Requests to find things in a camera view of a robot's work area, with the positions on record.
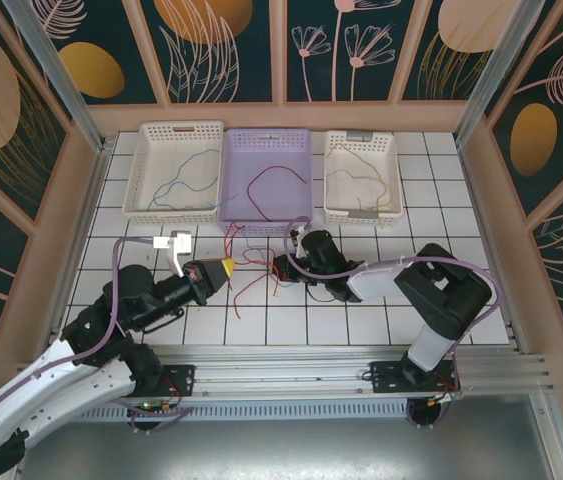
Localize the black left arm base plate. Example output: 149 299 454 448
158 363 197 399

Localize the small wired connector board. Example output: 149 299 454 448
138 383 185 417
428 391 462 407

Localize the grey metal sheet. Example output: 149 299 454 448
20 417 563 480

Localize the aluminium side rail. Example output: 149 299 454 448
40 139 113 351
457 139 531 352

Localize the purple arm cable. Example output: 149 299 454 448
0 235 197 436
285 215 506 431

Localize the white basket with grey handles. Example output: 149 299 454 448
323 130 404 225

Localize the grey slotted cable duct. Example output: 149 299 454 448
80 402 457 424

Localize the large white perforated basket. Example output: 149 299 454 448
119 121 226 225

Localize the red thin wire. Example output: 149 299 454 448
245 166 310 223
222 221 245 294
233 247 285 322

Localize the yellow thin wire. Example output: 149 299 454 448
327 142 395 214

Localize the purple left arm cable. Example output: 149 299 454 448
0 235 197 436

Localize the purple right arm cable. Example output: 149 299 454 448
285 215 506 431

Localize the purple perforated basket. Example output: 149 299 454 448
215 128 313 236

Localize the blue thin wire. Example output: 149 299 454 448
241 225 297 293
152 146 239 212

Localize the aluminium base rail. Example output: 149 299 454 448
10 344 557 401

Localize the aluminium corner post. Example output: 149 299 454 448
454 0 543 147
0 0 108 154

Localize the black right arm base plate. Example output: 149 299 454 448
368 360 412 397

